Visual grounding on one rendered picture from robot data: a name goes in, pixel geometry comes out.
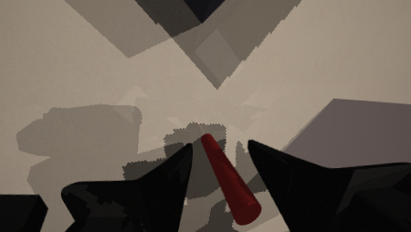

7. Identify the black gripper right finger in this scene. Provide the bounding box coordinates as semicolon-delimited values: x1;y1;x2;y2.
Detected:
248;140;411;232

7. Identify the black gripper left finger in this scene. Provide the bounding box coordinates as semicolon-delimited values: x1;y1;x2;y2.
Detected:
61;143;193;232

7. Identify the dark red peg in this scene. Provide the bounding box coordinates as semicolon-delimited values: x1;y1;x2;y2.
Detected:
201;133;261;226

